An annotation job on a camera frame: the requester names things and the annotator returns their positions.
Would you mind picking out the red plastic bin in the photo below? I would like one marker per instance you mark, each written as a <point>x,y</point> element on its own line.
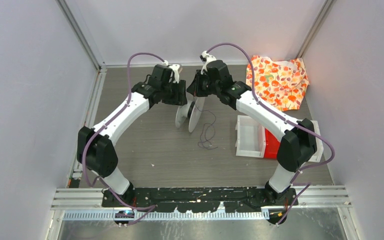
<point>271,145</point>

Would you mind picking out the white plastic spool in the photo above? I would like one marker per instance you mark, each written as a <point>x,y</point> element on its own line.
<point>191,111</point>

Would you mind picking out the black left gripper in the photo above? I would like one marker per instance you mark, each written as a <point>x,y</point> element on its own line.
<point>180,98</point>

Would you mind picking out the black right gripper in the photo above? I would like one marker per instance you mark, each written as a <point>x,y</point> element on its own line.
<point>194,89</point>

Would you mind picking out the white plastic bin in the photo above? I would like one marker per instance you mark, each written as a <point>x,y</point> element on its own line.
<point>251,140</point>

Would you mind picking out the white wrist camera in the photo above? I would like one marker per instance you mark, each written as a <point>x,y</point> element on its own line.
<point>206,58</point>
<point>176,70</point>

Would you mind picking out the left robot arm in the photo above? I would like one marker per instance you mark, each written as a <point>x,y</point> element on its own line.
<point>96,145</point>

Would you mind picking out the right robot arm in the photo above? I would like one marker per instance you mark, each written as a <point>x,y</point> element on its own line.
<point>297,142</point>

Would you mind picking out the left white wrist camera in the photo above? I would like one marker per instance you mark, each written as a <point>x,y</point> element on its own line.
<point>176,70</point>

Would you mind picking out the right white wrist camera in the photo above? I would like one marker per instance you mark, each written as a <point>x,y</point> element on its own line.
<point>206,58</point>

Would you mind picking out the white slotted cable duct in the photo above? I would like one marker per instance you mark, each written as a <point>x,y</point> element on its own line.
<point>129,215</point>

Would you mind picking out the white bin on right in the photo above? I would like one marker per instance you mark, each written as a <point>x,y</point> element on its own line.
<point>317,156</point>

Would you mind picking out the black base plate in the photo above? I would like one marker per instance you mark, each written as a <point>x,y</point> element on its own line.
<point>246,199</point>

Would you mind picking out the orange floral cloth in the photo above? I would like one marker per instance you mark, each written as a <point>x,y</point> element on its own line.
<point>282,84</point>

